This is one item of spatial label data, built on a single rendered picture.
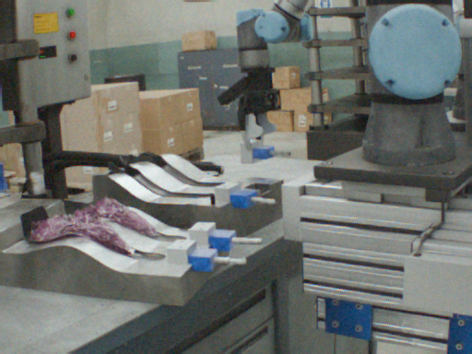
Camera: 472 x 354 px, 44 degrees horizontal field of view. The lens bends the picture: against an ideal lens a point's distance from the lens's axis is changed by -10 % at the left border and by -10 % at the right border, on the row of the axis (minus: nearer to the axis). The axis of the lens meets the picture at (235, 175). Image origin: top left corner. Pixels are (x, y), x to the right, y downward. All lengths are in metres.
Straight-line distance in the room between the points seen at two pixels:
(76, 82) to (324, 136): 3.60
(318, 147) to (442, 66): 4.81
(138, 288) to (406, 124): 0.52
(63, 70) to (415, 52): 1.54
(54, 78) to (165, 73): 7.73
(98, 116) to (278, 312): 3.84
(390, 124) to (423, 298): 0.26
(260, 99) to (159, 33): 8.27
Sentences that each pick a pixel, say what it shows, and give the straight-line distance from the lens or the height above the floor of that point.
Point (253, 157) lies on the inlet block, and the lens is 1.64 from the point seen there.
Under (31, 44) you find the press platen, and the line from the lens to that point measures 1.85.
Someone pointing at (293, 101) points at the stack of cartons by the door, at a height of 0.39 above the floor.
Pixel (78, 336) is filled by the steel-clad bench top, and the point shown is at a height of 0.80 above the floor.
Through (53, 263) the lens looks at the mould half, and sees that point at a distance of 1.15.
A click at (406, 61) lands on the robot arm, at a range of 0.75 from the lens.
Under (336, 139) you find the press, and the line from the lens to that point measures 5.44.
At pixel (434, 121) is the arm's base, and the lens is 0.91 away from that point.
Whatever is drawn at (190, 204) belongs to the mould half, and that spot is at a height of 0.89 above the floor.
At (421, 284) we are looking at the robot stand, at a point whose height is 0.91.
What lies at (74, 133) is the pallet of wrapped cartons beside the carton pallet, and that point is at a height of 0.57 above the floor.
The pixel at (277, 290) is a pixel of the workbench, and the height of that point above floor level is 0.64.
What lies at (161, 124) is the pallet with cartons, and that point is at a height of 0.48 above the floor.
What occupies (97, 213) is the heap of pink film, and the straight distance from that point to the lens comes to 1.26.
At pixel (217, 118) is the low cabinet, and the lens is 8.64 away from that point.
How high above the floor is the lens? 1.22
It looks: 12 degrees down
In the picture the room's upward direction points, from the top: 4 degrees counter-clockwise
